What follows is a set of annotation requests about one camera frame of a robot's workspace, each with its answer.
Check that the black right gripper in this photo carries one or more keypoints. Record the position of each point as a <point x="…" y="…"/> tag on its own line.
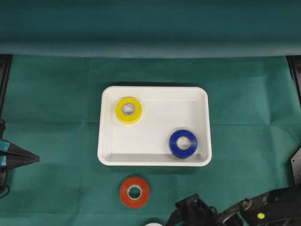
<point x="192" y="211"/>

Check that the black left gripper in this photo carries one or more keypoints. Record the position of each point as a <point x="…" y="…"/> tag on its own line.
<point x="8" y="162"/>

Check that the black table frame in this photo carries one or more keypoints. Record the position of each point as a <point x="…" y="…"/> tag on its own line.
<point x="5" y="64"/>
<point x="294" y="63"/>

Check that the black right table frame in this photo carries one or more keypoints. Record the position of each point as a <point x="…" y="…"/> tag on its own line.
<point x="294" y="63"/>

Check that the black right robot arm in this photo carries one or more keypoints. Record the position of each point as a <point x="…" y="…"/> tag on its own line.
<point x="279" y="207"/>

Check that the white plastic tray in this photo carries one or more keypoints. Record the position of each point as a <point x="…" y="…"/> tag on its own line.
<point x="165" y="110"/>

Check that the green table cloth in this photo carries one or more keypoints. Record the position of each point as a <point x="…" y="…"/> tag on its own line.
<point x="52" y="108"/>

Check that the black left table frame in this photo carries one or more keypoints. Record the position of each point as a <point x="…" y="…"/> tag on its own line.
<point x="5" y="64"/>

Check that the yellow tape roll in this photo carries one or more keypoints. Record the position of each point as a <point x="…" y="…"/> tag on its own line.
<point x="128" y="110"/>

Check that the red tape roll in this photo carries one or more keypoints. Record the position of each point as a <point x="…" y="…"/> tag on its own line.
<point x="143" y="198"/>

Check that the blue tape roll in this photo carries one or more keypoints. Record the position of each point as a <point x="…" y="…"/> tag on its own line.
<point x="183" y="143"/>

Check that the white tape roll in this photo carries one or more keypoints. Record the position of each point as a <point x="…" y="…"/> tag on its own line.
<point x="153" y="224"/>

